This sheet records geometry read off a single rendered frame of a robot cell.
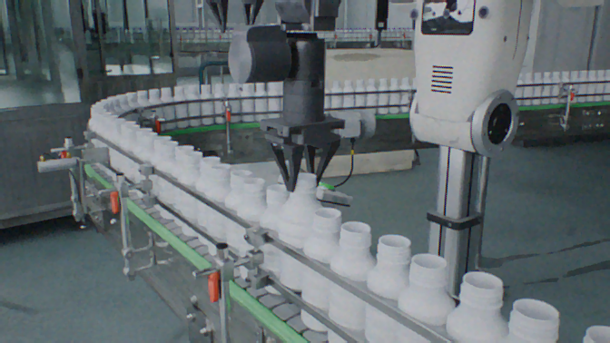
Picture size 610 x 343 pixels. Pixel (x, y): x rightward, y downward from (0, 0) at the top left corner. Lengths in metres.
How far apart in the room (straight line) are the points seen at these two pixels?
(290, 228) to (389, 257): 0.17
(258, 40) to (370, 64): 4.30
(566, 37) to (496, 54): 5.68
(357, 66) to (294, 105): 4.19
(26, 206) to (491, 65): 3.22
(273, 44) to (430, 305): 0.35
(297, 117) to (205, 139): 1.54
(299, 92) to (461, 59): 0.61
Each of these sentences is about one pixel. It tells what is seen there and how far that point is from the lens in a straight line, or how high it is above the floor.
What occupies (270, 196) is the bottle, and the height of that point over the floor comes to 1.16.
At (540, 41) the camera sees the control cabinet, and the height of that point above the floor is 1.23.
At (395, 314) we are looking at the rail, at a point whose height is 1.11.
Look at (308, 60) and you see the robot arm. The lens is 0.66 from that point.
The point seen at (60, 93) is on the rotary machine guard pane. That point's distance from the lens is 3.77.
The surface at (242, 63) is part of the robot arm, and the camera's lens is 0.63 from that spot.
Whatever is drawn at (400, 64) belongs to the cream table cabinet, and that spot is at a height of 1.05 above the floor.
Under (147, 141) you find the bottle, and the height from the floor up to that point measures 1.15.
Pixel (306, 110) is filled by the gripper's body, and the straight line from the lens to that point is 0.67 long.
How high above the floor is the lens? 1.40
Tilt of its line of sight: 16 degrees down
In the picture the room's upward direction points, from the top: straight up
